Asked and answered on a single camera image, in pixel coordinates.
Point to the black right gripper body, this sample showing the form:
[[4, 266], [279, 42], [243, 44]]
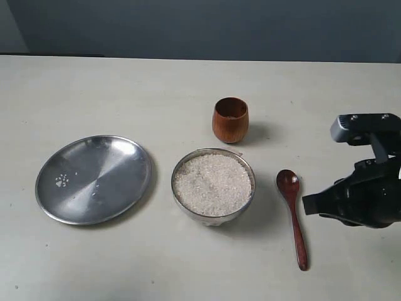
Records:
[[370, 196]]

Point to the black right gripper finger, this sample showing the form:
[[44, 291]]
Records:
[[329, 202]]

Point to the dark red wooden spoon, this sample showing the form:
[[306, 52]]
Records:
[[289, 186]]

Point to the steel bowl of rice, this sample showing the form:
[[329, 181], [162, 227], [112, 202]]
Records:
[[213, 186]]

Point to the brown wooden cup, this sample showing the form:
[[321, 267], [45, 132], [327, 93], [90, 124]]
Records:
[[230, 120]]

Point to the round steel plate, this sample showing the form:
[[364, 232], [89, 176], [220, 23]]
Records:
[[93, 180]]

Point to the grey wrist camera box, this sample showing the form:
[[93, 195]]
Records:
[[380, 131]]

